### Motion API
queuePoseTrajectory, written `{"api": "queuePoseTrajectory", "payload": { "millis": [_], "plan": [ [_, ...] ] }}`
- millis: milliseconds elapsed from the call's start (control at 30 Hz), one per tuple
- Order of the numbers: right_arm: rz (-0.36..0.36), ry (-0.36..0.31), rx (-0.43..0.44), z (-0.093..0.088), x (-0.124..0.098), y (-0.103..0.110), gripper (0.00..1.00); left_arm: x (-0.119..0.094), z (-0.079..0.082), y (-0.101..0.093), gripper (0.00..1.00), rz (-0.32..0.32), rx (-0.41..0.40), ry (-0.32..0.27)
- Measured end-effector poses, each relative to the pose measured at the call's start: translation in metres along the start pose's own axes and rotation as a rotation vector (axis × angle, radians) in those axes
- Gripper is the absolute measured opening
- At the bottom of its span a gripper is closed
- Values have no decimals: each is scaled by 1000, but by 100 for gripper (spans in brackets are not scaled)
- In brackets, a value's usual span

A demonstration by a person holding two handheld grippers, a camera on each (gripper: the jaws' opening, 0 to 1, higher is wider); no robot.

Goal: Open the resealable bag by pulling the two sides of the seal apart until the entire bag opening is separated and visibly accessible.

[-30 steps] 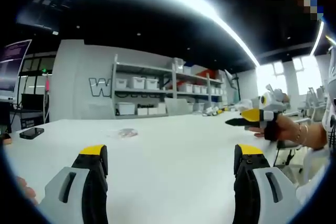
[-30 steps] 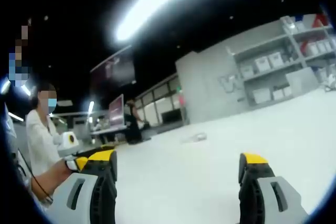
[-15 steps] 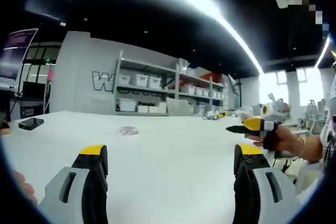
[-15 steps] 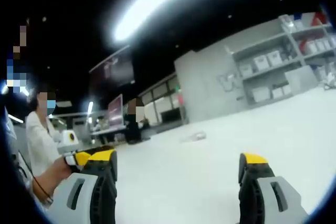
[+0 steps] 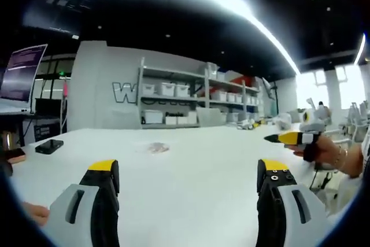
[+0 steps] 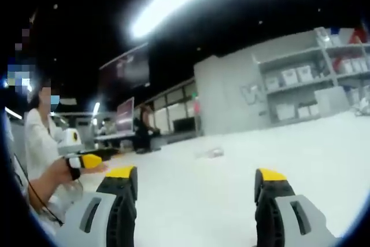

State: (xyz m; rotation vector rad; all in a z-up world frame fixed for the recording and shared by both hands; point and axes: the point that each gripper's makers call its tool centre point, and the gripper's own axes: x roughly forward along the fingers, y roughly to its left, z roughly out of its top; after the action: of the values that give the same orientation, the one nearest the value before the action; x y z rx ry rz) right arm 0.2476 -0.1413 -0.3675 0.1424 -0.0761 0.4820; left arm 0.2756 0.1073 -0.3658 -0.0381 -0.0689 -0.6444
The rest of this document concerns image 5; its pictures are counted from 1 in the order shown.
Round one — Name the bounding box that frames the long ceiling light strip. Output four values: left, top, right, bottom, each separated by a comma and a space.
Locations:
79, 0, 301, 73

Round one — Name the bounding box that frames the black smartphone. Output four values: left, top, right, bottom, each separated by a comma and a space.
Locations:
35, 139, 65, 155

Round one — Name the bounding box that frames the standing monitor screen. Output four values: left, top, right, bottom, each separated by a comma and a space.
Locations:
0, 43, 49, 104

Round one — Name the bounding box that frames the person's right hand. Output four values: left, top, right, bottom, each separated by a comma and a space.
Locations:
291, 134, 349, 174

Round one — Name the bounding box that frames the brown flat case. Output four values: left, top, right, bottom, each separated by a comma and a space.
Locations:
5, 148, 27, 164

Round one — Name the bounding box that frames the person's left hand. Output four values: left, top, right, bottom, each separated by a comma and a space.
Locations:
22, 202, 49, 227

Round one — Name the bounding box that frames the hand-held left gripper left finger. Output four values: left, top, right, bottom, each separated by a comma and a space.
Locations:
49, 159, 121, 247

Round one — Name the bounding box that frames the clear resealable bag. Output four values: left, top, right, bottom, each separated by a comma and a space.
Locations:
136, 141, 171, 154

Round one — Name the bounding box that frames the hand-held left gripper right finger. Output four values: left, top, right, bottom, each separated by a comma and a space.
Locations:
256, 158, 333, 247

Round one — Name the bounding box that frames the grey storage shelf unit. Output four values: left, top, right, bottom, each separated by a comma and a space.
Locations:
138, 57, 265, 130

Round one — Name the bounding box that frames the gold bracelet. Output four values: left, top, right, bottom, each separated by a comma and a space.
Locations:
335, 147, 349, 169

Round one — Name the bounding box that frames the hanging ceiling screen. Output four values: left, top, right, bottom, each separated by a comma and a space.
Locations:
22, 0, 108, 37

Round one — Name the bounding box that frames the white office chair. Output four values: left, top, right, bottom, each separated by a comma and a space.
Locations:
338, 102, 370, 143

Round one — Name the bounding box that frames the black box on desk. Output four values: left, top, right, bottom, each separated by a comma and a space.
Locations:
34, 97, 64, 117

